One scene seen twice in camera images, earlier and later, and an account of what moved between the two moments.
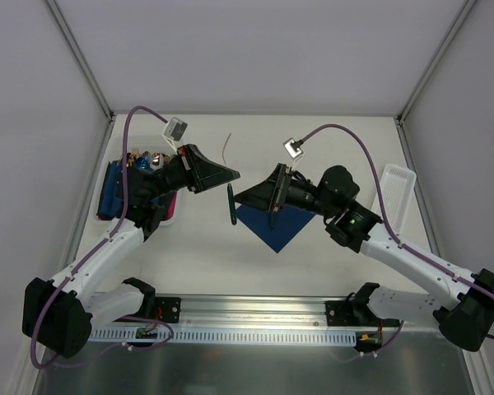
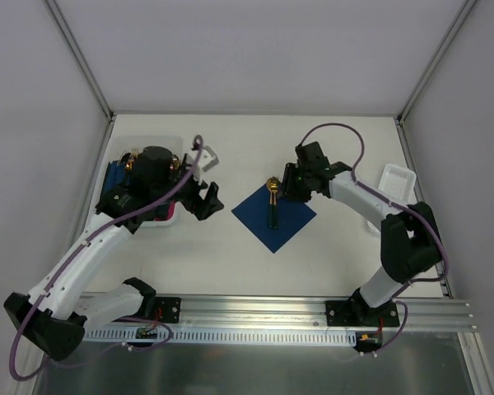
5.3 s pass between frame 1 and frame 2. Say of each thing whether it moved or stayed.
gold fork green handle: moved
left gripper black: moved
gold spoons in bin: stayed
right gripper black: moved
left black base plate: stayed
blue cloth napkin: stayed
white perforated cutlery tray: stayed
